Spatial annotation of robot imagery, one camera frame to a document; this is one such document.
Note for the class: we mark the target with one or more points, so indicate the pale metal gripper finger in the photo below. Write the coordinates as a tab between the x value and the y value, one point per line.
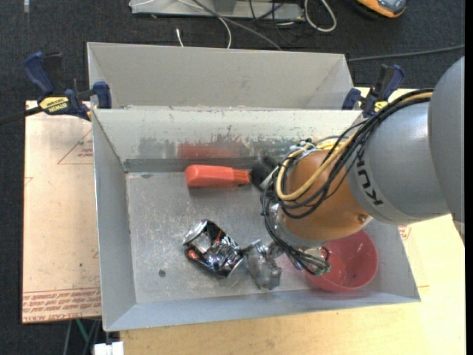
253	261
269	277

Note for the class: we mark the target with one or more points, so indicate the crushed black and silver can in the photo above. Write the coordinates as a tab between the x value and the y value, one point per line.
212	251

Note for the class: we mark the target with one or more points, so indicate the red plastic bowl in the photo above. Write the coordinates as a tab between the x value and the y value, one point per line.
356	263

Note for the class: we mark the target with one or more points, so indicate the orange and black hand tool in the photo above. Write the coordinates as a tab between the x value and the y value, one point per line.
210	176

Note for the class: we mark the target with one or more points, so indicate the grey metal bin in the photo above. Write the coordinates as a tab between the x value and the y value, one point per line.
166	213

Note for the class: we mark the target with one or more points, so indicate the brown cardboard board, red print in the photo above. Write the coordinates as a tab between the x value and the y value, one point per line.
59	216

